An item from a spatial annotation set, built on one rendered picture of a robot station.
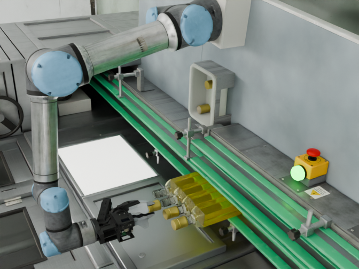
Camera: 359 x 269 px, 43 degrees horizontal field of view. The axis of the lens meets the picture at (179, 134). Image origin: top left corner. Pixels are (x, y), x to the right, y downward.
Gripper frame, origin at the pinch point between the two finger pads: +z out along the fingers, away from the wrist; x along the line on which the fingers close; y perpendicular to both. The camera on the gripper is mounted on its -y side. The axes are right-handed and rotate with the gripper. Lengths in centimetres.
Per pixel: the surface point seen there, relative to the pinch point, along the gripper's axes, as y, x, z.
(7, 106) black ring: -99, 0, -26
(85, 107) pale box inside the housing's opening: -111, -14, 15
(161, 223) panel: -4.8, -12.7, 6.7
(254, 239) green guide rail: 25.3, -2.8, 23.5
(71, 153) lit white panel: -66, -13, -7
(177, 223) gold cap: 12.4, 1.3, 3.3
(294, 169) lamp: 27.0, 20.8, 33.7
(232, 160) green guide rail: 5.1, 13.5, 27.6
